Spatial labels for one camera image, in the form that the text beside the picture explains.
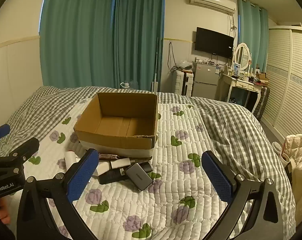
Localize white floral quilt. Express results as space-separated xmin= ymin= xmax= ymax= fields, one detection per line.
xmin=15 ymin=98 xmax=245 ymax=240

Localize white dressing table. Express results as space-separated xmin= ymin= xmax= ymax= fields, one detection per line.
xmin=218 ymin=66 xmax=264 ymax=113

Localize white mop pole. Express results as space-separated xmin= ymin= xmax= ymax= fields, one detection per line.
xmin=151 ymin=37 xmax=159 ymax=92

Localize small brown cardboard box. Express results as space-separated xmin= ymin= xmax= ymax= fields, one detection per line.
xmin=256 ymin=72 xmax=269 ymax=84

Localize white air conditioner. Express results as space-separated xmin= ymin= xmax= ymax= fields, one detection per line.
xmin=189 ymin=0 xmax=237 ymax=15

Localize cream puffy jacket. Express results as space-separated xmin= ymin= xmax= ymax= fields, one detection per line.
xmin=281 ymin=133 xmax=302 ymax=219

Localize blue storage basket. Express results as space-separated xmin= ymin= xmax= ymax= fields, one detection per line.
xmin=228 ymin=90 xmax=249 ymax=106

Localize white tube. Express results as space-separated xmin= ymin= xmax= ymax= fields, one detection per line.
xmin=64 ymin=151 xmax=78 ymax=168

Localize narrow teal curtain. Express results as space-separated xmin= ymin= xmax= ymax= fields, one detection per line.
xmin=237 ymin=0 xmax=269 ymax=73

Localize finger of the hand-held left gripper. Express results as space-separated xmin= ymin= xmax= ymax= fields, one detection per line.
xmin=0 ymin=124 xmax=11 ymax=144
xmin=5 ymin=137 xmax=40 ymax=167

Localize hanging wall cables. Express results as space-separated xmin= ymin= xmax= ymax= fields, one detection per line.
xmin=167 ymin=42 xmax=182 ymax=75

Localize wide teal curtain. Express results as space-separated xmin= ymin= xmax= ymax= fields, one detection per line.
xmin=39 ymin=0 xmax=117 ymax=89

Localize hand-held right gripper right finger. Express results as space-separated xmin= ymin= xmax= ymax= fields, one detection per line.
xmin=201 ymin=150 xmax=283 ymax=240

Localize black remote control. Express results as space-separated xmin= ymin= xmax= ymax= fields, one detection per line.
xmin=98 ymin=168 xmax=132 ymax=185

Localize white oval mirror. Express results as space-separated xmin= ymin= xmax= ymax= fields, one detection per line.
xmin=233 ymin=43 xmax=251 ymax=71

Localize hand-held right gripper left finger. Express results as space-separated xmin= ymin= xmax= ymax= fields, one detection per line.
xmin=17 ymin=148 xmax=99 ymax=240

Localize black power adapter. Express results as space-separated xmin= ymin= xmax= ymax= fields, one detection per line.
xmin=139 ymin=162 xmax=154 ymax=174

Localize white charger plug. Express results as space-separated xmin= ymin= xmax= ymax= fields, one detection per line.
xmin=110 ymin=157 xmax=132 ymax=169

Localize black wall television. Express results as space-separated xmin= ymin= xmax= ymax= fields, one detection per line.
xmin=194 ymin=26 xmax=235 ymax=58

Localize silver small fridge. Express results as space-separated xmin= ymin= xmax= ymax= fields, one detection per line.
xmin=191 ymin=61 xmax=222 ymax=98

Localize white suitcase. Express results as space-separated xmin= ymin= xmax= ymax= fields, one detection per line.
xmin=174 ymin=69 xmax=194 ymax=96

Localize dark suitcase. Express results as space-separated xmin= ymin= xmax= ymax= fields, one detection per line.
xmin=255 ymin=86 xmax=271 ymax=120

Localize clear water jug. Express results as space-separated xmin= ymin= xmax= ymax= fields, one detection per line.
xmin=119 ymin=79 xmax=142 ymax=90

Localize person's left hand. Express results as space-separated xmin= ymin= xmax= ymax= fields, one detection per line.
xmin=0 ymin=197 xmax=11 ymax=225

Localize white slatted wardrobe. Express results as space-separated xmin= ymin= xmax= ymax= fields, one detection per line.
xmin=261 ymin=26 xmax=302 ymax=137

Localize brown slim pen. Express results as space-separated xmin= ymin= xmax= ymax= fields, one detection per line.
xmin=98 ymin=153 xmax=122 ymax=160

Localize grey hub adapter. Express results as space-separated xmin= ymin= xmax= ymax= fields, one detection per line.
xmin=125 ymin=162 xmax=153 ymax=191

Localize small white box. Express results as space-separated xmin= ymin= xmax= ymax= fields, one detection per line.
xmin=94 ymin=161 xmax=112 ymax=177

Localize grey checked blanket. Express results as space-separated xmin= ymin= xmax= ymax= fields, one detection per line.
xmin=0 ymin=86 xmax=297 ymax=240

